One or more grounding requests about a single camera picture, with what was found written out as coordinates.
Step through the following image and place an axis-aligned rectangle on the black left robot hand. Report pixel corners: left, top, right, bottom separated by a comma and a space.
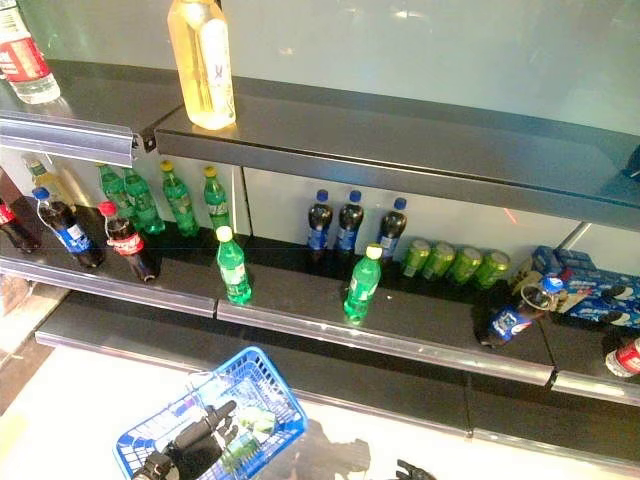
167, 399, 240, 480

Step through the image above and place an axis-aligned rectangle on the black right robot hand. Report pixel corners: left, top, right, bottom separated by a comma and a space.
395, 458, 436, 480

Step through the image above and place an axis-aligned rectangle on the blue plastic shopping basket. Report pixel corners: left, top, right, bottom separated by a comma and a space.
113, 345, 309, 480

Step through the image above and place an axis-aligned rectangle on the small Pepsi cola bottle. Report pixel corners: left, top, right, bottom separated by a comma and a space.
305, 188, 335, 266
474, 273, 566, 350
375, 197, 409, 265
31, 186, 106, 270
333, 189, 365, 256

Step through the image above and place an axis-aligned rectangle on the green can in basket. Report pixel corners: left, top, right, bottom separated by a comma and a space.
219, 432, 261, 471

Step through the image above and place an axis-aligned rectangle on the green soda can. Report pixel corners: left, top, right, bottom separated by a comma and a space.
422, 241, 457, 282
401, 238, 433, 279
472, 249, 512, 291
446, 245, 484, 287
239, 407, 276, 434

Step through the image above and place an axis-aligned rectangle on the black base shelf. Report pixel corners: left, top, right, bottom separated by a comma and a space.
34, 292, 640, 464

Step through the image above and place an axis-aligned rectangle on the Coca-Cola bottle red label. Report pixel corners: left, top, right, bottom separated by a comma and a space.
0, 167, 42, 254
97, 200, 162, 285

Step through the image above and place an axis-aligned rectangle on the blue wafer roll box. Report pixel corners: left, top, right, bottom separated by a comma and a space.
547, 272, 594, 315

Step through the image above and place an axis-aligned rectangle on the blue Oreo cookie box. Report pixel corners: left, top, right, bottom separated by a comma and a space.
567, 299, 640, 330
564, 267, 640, 306

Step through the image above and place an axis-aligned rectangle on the water bottle red label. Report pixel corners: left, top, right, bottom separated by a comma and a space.
604, 337, 640, 380
0, 0, 61, 105

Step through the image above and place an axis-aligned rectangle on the narrow blue cookie box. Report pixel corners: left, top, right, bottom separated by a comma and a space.
508, 244, 564, 296

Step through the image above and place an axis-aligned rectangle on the small blue snack box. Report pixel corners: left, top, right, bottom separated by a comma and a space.
554, 247, 599, 274

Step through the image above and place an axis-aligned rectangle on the small yellow tea bottle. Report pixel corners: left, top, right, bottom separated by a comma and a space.
23, 155, 76, 214

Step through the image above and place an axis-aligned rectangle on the dark shelf board bare edge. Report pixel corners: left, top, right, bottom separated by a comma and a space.
152, 74, 640, 226

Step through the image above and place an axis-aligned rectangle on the large yellow tea bottle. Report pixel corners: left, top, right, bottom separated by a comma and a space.
166, 0, 237, 131

